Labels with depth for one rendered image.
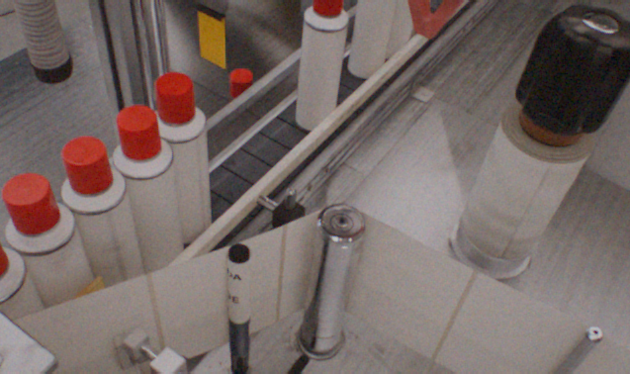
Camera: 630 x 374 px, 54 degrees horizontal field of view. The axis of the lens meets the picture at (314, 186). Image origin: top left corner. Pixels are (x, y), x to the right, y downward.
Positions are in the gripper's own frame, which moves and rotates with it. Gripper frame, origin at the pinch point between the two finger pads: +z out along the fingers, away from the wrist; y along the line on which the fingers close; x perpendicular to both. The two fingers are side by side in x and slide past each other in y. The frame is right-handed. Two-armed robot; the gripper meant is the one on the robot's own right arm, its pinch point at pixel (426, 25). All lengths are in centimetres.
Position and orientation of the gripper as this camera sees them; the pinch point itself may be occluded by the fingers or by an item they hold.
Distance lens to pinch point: 47.6
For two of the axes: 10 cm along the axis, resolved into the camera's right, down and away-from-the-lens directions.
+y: 5.7, -5.7, 5.9
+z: -0.9, 6.7, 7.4
